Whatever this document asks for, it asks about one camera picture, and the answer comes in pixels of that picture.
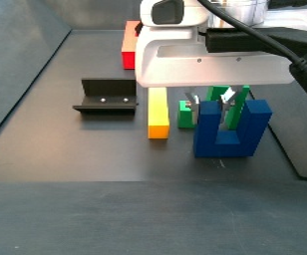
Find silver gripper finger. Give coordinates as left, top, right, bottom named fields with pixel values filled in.
left=219, top=87, right=242, bottom=129
left=186, top=92, right=200, bottom=124

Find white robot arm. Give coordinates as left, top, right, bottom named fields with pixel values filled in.
left=136, top=0, right=307, bottom=110

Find black angled bracket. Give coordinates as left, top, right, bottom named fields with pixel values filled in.
left=73, top=78, right=139, bottom=114

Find blue U-shaped block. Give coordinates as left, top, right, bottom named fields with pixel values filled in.
left=194, top=100, right=272, bottom=157

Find green angular block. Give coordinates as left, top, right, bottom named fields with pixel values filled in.
left=178, top=86, right=250, bottom=129

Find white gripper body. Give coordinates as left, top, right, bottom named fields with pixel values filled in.
left=136, top=0, right=294, bottom=88

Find red slotted board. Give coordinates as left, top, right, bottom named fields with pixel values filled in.
left=123, top=20, right=141, bottom=70

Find black camera cable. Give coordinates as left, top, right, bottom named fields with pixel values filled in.
left=196, top=0, right=307, bottom=108

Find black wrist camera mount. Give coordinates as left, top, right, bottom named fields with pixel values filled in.
left=203, top=27, right=307, bottom=56

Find yellow long bar block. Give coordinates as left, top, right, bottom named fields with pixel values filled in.
left=149, top=88, right=169, bottom=139

